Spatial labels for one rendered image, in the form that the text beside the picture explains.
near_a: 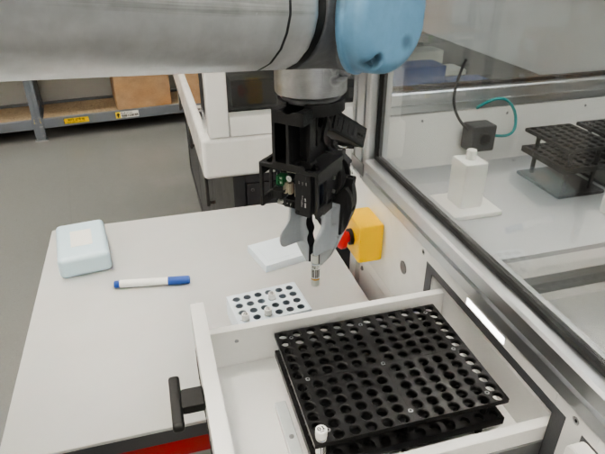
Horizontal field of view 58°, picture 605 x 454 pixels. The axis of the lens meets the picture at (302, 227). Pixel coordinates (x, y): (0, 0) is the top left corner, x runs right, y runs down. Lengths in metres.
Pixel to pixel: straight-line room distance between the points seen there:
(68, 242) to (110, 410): 0.43
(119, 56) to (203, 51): 0.05
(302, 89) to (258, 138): 0.80
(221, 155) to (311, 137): 0.80
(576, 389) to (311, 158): 0.34
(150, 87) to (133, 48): 4.05
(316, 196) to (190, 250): 0.63
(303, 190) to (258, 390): 0.28
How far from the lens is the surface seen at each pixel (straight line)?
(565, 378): 0.61
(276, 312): 0.91
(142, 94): 4.33
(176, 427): 0.60
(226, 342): 0.73
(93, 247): 1.13
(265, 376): 0.74
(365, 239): 0.92
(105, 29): 0.27
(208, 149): 1.33
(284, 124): 0.57
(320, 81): 0.54
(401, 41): 0.37
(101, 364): 0.92
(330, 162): 0.57
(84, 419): 0.84
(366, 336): 0.70
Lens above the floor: 1.35
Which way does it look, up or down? 29 degrees down
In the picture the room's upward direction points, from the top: straight up
